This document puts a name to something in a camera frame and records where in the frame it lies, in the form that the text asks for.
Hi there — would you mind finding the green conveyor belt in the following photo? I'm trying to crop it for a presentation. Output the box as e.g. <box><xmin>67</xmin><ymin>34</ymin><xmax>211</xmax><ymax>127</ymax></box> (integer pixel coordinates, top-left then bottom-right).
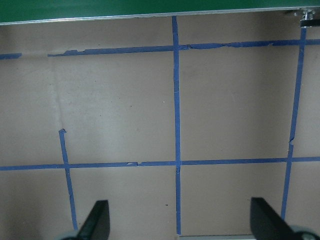
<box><xmin>0</xmin><ymin>0</ymin><xmax>320</xmax><ymax>28</ymax></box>

